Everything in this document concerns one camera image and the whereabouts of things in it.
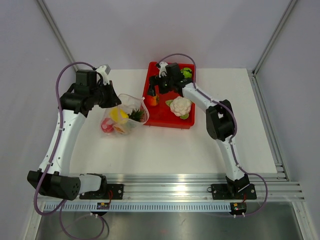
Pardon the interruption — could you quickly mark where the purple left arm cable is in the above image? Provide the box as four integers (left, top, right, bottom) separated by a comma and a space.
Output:
33, 61, 110, 238

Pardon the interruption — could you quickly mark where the clear zip top bag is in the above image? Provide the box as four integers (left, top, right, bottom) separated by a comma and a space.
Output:
100, 93, 150, 136

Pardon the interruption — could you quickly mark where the left aluminium frame post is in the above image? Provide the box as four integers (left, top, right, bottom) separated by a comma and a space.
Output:
35, 0, 75, 64

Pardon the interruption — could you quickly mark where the toy watermelon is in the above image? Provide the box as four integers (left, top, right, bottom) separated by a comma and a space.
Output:
180, 67, 193, 79

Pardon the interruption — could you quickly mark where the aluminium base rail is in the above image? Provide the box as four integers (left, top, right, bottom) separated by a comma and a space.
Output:
106, 171, 305, 202

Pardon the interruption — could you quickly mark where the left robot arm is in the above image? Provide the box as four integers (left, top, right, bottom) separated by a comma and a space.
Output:
27, 65, 122, 201

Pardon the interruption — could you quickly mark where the aluminium frame post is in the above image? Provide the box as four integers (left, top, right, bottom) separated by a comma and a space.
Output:
35, 0, 75, 64
252, 0, 300, 77

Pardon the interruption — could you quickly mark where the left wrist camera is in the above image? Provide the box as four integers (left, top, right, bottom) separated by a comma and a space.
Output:
96, 64, 111, 75

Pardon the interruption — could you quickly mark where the red toy tomato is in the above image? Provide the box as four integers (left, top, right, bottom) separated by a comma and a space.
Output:
145, 94, 160, 107

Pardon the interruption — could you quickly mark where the white slotted cable duct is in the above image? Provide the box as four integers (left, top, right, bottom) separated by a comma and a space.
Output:
43, 201, 232, 213

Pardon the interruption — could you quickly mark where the toy cauliflower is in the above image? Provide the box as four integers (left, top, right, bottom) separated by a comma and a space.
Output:
165, 96, 192, 120

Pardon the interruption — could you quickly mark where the right aluminium frame post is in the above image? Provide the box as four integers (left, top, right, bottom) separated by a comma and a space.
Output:
252, 0, 300, 77

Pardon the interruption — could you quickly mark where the left circuit board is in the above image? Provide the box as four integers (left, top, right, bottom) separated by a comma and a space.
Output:
96, 202, 110, 210

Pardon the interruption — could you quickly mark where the toy pineapple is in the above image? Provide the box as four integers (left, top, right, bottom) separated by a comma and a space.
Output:
113, 108, 145, 135

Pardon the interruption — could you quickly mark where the circuit board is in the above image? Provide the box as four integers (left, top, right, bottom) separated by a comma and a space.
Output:
96, 202, 110, 210
230, 202, 247, 218

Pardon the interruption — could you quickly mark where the red toy apple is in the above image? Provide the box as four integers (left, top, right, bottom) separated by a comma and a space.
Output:
100, 117, 114, 134

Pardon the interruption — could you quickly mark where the right side aluminium rail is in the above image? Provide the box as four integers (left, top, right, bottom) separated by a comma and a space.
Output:
247, 69, 291, 182

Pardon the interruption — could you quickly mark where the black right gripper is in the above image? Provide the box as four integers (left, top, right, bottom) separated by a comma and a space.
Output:
147, 73, 174, 97

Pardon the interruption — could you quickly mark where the yellow toy mango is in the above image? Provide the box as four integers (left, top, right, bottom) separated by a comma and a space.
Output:
109, 107, 129, 124

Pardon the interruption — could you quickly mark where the right circuit board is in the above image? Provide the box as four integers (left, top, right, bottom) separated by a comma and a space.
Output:
230, 202, 247, 218

